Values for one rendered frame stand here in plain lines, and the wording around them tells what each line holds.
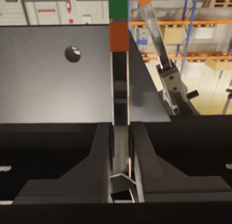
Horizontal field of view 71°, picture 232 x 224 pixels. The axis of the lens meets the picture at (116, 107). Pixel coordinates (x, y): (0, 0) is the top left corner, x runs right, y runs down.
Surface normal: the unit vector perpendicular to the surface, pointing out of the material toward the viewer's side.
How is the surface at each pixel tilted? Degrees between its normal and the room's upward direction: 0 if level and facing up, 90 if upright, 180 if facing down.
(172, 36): 90
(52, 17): 90
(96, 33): 90
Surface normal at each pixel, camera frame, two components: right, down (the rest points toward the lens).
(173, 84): 0.12, 0.70
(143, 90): 0.00, 0.52
